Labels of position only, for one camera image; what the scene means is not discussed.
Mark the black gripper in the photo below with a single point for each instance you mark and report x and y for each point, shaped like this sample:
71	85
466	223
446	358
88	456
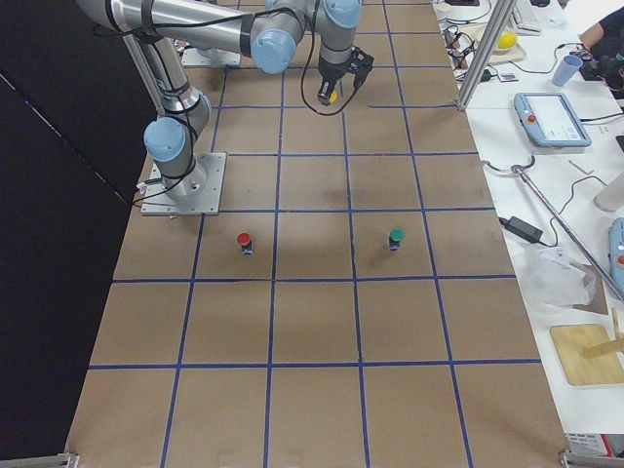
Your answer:
332	76

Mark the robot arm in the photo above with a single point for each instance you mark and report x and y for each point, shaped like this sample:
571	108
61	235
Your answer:
166	37

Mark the green push button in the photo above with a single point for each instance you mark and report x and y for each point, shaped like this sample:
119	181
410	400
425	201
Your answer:
395	239

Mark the red push button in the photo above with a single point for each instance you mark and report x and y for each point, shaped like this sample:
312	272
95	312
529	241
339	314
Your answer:
245	241

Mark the yellow lemon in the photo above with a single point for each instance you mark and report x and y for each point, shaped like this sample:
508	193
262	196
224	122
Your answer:
506	42

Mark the teach pendant tablet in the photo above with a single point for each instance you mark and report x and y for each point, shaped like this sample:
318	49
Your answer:
550	121

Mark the black power adapter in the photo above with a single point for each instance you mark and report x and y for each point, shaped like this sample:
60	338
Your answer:
524	230

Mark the blue plastic cup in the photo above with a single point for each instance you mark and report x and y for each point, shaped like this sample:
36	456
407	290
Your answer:
566	69

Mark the clear plastic bag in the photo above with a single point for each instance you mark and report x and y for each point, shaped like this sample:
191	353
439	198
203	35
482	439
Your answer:
551	280

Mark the wooden cutting board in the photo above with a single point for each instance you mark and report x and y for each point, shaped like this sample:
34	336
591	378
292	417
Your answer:
587	355

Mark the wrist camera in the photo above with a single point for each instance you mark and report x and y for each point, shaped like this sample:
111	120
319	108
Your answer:
360	66

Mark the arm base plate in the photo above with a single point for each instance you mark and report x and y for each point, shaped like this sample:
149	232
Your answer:
198	193
209	58

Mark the aluminium frame post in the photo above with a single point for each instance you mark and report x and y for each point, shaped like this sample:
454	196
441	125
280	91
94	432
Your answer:
498	19

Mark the metal rod with handle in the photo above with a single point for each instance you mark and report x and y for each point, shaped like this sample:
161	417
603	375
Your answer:
520	171

